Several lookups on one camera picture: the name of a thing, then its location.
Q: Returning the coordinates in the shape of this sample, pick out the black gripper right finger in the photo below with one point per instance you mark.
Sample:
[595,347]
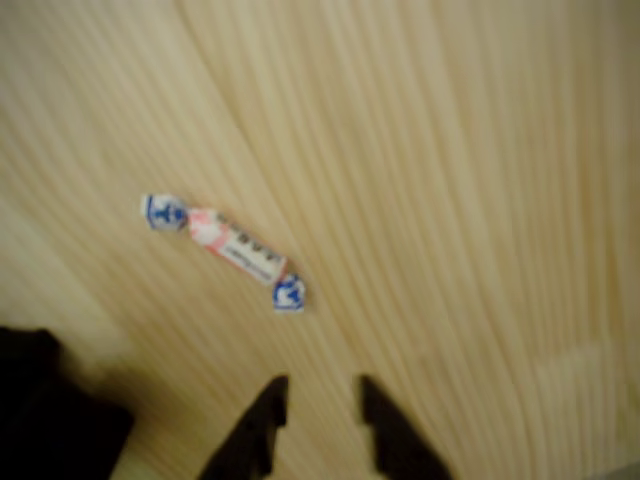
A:
[400,450]

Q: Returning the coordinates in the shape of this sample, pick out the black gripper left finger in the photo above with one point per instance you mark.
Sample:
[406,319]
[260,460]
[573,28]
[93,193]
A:
[250,445]

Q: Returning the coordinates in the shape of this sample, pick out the white red blue candy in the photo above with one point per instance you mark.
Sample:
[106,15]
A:
[235,245]

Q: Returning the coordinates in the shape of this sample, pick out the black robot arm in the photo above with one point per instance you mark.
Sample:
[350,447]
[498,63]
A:
[55,415]

